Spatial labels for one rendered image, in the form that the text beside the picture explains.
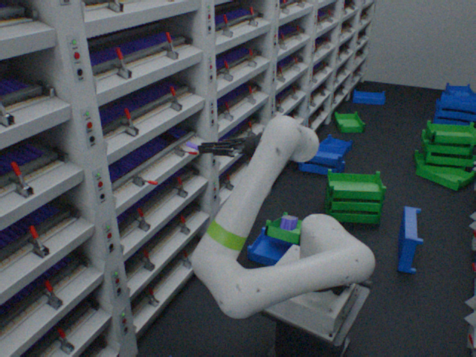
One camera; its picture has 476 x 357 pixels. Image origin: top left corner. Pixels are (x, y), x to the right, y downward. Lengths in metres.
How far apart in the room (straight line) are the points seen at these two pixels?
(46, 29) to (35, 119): 0.22
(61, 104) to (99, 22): 0.25
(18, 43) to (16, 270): 0.57
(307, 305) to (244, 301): 0.42
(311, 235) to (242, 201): 0.33
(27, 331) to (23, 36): 0.79
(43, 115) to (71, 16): 0.26
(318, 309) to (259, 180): 0.52
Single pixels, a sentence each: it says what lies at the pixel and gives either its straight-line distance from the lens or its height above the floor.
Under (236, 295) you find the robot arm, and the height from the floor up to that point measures 0.66.
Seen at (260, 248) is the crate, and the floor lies 0.00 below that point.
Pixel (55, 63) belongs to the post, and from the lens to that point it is 1.26.
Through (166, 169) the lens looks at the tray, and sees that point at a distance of 1.70.
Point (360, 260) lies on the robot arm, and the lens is 1.38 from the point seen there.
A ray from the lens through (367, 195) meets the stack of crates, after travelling 2.58.
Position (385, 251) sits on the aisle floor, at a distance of 2.49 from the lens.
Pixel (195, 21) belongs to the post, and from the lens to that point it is 1.80.
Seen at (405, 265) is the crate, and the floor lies 0.04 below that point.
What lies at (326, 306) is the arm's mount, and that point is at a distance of 1.55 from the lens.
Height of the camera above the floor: 1.46
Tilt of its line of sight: 29 degrees down
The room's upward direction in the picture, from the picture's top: straight up
